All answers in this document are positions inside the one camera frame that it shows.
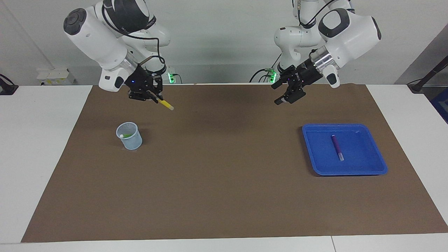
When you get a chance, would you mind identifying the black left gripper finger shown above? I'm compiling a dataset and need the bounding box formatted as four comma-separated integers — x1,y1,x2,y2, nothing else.
274,86,307,105
271,68,295,90

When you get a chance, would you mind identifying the yellow marker pen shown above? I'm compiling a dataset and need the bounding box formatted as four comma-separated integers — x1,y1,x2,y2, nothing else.
156,97,175,111

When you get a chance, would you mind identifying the purple marker pen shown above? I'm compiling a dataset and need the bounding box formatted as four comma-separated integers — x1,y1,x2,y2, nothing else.
331,135,345,162

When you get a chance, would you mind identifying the blue plastic tray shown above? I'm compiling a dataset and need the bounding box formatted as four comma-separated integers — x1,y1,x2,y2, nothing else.
302,123,388,176

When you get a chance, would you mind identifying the light blue mesh pen cup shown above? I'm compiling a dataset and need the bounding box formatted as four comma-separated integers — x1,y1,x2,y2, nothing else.
116,122,143,151

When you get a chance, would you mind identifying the white power box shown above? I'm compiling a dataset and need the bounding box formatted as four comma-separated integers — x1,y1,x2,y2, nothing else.
37,68,76,86

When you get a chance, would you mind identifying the brown table mat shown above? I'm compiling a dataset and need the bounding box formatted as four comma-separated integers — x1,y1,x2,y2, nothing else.
21,83,448,243

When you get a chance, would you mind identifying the black stand with pole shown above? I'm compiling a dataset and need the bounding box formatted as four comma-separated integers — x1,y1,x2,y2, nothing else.
407,55,448,94

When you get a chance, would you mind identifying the black table clamp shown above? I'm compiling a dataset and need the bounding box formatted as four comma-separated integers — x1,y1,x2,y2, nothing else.
0,73,19,96

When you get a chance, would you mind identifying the blue crate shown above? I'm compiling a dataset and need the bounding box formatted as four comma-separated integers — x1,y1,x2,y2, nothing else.
430,87,448,125

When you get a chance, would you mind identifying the black base cable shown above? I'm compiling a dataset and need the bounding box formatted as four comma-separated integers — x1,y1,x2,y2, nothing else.
249,52,282,83

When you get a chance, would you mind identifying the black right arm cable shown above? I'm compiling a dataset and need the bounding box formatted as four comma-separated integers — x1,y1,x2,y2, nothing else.
101,0,167,76

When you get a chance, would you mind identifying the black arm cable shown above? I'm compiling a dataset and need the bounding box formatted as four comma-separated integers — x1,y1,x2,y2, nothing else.
101,0,167,76
296,0,338,28

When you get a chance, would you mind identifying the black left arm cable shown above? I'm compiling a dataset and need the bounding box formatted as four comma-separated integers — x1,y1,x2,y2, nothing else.
296,0,338,28

